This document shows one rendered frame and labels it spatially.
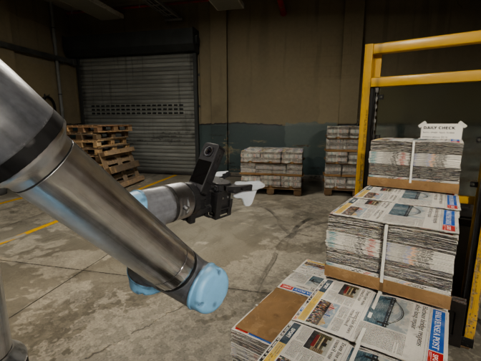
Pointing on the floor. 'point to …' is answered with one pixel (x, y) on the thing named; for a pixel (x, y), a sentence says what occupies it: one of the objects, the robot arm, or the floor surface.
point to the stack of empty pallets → (94, 147)
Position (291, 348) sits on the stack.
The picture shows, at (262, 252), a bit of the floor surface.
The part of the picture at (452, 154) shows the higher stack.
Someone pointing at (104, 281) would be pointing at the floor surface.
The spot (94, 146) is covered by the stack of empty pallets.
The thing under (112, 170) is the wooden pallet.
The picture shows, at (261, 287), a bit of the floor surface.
